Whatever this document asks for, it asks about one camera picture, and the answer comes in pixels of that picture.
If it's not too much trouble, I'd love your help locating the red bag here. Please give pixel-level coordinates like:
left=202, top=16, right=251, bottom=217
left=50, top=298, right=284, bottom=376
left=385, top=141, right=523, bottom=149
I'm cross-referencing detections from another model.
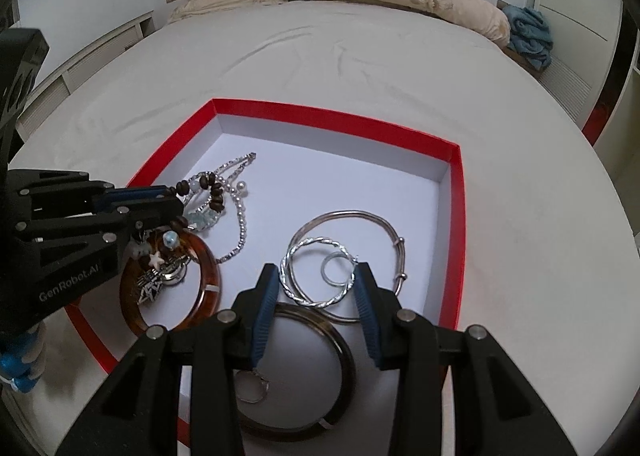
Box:
left=582, top=101, right=608, bottom=147

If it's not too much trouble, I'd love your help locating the amber brown bangle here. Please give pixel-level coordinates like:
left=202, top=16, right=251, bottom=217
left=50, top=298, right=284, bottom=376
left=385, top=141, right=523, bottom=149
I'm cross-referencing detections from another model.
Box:
left=119, top=228, right=221, bottom=338

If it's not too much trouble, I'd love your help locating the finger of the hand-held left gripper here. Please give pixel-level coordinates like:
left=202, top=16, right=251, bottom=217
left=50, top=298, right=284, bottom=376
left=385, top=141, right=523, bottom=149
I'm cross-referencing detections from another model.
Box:
left=7, top=168, right=181, bottom=217
left=15, top=198, right=187, bottom=257

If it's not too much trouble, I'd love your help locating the low white louvred cabinet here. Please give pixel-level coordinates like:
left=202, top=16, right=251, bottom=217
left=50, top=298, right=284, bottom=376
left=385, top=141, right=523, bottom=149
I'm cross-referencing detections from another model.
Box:
left=15, top=10, right=156, bottom=142

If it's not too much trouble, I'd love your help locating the red cardboard box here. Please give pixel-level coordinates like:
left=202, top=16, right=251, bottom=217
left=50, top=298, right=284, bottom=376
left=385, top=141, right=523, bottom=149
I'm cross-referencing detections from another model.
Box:
left=67, top=97, right=462, bottom=456

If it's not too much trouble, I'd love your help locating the white open wardrobe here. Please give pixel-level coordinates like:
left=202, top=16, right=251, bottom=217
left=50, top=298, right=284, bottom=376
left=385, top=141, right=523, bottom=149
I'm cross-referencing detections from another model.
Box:
left=595, top=26, right=640, bottom=247

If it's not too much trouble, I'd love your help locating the small silver finger ring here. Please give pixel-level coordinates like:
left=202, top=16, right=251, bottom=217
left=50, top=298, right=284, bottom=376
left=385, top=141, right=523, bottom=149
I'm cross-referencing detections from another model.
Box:
left=321, top=256, right=346, bottom=284

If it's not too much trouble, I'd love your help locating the silver link wristwatch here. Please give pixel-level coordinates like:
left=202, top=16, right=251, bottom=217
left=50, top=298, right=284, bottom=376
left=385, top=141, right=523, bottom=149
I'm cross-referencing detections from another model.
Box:
left=131, top=256, right=191, bottom=307

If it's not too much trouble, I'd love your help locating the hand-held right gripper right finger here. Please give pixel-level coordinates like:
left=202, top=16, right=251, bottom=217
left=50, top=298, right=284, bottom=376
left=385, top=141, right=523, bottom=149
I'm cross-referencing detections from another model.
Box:
left=352, top=261, right=578, bottom=456

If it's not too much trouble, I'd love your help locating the person's left hand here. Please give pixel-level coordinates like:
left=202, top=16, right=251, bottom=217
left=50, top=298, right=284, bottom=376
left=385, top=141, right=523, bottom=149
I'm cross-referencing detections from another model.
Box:
left=0, top=323, right=47, bottom=393

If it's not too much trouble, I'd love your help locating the small silver clasp ring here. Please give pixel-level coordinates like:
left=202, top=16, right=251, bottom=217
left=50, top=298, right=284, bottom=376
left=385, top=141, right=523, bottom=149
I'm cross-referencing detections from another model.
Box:
left=235, top=368, right=271, bottom=404

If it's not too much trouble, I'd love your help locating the wooden bedside table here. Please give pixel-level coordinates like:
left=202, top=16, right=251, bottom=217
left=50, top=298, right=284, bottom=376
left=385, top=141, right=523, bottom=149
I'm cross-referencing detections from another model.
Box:
left=502, top=43, right=551, bottom=77

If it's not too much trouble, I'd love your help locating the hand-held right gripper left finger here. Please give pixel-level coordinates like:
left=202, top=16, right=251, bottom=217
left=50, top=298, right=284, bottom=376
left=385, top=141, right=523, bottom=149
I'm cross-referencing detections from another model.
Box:
left=55, top=263, right=280, bottom=456

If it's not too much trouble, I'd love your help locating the crumpled blue cloth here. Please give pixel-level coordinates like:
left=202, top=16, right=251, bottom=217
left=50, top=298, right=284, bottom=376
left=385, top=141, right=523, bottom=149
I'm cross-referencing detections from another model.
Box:
left=501, top=5, right=555, bottom=72

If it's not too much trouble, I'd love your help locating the white bed sheet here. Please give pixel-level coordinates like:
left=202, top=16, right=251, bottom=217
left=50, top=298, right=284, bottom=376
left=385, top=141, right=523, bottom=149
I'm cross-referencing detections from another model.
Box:
left=0, top=0, right=640, bottom=456

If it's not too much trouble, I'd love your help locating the dark metal bangle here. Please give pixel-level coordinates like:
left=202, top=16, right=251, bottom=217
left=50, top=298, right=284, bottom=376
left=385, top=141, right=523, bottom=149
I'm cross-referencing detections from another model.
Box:
left=235, top=303, right=357, bottom=439

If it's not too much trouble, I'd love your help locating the twisted silver hoop earring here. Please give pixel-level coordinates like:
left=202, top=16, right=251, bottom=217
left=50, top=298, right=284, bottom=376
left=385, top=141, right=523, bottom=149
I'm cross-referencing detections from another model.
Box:
left=280, top=236, right=362, bottom=309
left=286, top=242, right=359, bottom=306

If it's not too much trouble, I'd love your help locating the silver bead necklace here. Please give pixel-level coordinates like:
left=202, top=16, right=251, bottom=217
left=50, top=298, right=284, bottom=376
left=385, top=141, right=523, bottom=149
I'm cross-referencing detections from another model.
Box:
left=185, top=152, right=257, bottom=265

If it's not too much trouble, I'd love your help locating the thin silver bangle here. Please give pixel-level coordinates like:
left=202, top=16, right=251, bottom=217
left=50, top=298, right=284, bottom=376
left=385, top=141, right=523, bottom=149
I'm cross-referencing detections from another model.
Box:
left=287, top=210, right=408, bottom=324

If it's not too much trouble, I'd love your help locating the dark and pale beaded bracelet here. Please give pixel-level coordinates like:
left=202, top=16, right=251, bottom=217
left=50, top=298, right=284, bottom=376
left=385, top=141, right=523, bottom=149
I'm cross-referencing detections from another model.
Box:
left=127, top=173, right=227, bottom=269

